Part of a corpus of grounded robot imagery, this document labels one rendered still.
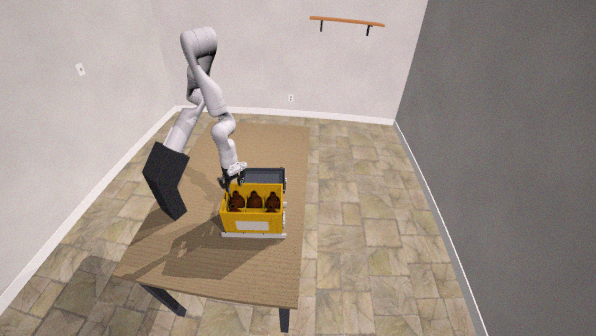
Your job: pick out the yellow bottle crate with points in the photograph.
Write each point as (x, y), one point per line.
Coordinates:
(258, 221)

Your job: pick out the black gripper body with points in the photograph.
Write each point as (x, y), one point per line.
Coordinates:
(225, 174)

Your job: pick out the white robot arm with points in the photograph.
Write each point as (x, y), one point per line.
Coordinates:
(196, 43)

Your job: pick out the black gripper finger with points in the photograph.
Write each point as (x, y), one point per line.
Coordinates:
(242, 175)
(226, 183)

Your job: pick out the brown bottle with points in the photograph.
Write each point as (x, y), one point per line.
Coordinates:
(233, 208)
(273, 200)
(237, 199)
(255, 201)
(271, 209)

